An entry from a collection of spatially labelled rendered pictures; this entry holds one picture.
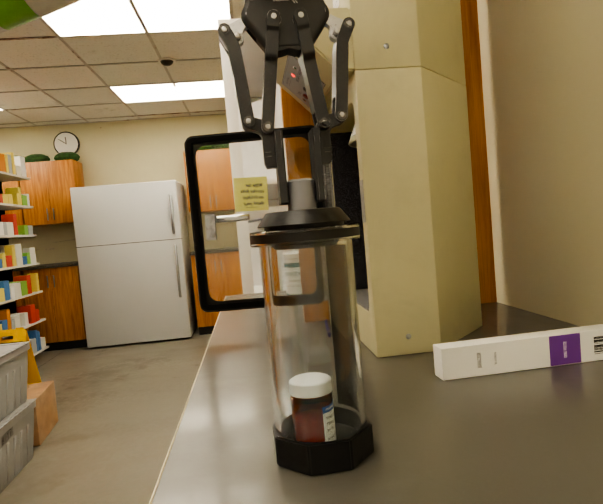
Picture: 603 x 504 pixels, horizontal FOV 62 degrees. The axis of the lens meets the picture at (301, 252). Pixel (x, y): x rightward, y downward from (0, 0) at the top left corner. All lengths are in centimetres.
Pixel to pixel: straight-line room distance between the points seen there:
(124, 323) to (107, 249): 84
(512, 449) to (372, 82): 57
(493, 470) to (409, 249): 43
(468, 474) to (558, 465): 8
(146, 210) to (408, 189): 508
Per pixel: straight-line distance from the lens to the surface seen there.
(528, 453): 54
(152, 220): 578
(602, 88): 104
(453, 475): 50
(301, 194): 48
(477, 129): 131
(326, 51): 86
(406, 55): 88
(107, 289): 593
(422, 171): 85
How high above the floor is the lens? 117
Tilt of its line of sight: 3 degrees down
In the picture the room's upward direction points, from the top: 5 degrees counter-clockwise
